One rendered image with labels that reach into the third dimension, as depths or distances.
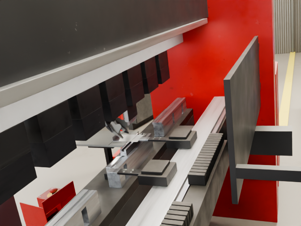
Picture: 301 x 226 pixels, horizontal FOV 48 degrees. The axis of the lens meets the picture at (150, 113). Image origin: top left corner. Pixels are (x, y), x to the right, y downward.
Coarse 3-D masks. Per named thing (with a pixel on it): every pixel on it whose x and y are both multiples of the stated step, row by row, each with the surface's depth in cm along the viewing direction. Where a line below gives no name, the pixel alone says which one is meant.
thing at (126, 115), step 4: (128, 108) 154; (132, 108) 158; (136, 108) 162; (128, 112) 154; (132, 112) 158; (136, 112) 162; (124, 116) 154; (128, 116) 154; (132, 116) 158; (128, 120) 154; (132, 120) 160; (128, 124) 156
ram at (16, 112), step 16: (160, 48) 185; (112, 64) 134; (128, 64) 147; (80, 80) 113; (96, 80) 123; (32, 96) 92; (48, 96) 98; (64, 96) 105; (0, 112) 82; (16, 112) 87; (32, 112) 92; (0, 128) 82
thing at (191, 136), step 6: (174, 132) 152; (180, 132) 151; (186, 132) 150; (192, 132) 153; (144, 138) 159; (150, 138) 157; (156, 138) 156; (162, 138) 156; (168, 138) 150; (174, 138) 147; (180, 138) 146; (186, 138) 146; (192, 138) 147; (168, 144) 148; (174, 144) 147; (180, 144) 146; (186, 144) 145; (192, 144) 147
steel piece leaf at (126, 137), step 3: (114, 135) 163; (123, 135) 167; (126, 135) 166; (129, 135) 165; (132, 135) 165; (135, 135) 164; (114, 138) 163; (117, 138) 164; (120, 138) 164; (123, 138) 163; (126, 138) 162; (129, 138) 162; (132, 138) 161; (117, 141) 161; (120, 141) 160; (123, 141) 159; (126, 141) 159; (129, 141) 158
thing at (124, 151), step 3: (138, 141) 162; (126, 144) 155; (129, 144) 155; (132, 144) 156; (135, 144) 159; (123, 147) 153; (126, 147) 152; (129, 147) 153; (132, 147) 156; (120, 150) 151; (123, 150) 152; (126, 150) 150; (129, 150) 153; (120, 153) 151; (123, 153) 151; (126, 153) 150
